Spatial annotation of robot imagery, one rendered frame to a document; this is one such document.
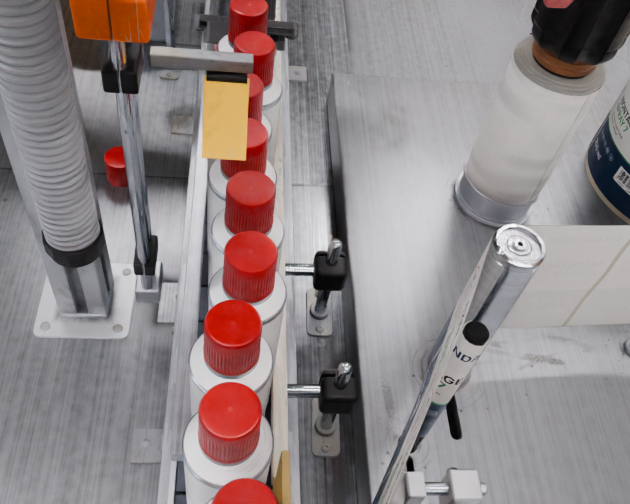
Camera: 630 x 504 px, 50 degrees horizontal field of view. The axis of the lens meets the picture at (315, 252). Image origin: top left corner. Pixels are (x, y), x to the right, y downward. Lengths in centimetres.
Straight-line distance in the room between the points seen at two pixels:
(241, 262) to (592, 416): 38
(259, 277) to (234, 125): 11
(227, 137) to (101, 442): 30
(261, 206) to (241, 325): 9
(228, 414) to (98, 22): 23
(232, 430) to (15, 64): 20
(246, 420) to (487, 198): 44
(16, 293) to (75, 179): 37
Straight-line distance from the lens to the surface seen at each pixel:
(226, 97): 47
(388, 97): 86
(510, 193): 72
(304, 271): 63
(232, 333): 38
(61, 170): 36
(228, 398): 36
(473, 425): 62
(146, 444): 63
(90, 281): 64
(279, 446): 54
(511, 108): 66
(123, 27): 42
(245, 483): 35
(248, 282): 41
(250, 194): 44
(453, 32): 110
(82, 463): 63
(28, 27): 31
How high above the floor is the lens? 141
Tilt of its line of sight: 52 degrees down
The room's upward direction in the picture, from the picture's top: 12 degrees clockwise
